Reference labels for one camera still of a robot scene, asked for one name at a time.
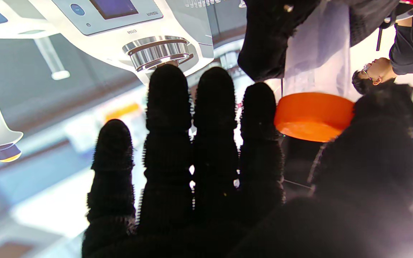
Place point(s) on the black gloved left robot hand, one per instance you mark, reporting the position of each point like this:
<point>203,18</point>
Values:
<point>264,39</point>

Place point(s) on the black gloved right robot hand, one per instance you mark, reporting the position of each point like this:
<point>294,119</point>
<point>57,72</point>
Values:
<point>364,179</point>

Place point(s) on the clear plastic test tube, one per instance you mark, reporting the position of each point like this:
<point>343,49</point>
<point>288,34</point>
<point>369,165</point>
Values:
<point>317,61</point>

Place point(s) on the orange tube cap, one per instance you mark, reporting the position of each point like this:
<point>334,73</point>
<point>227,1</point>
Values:
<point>310,114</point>

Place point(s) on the person in dark shirt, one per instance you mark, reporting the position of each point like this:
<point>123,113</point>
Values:
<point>407,50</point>

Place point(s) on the printed laboratory backdrop banner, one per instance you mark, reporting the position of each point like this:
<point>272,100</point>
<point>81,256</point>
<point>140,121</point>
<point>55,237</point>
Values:
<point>48,89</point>

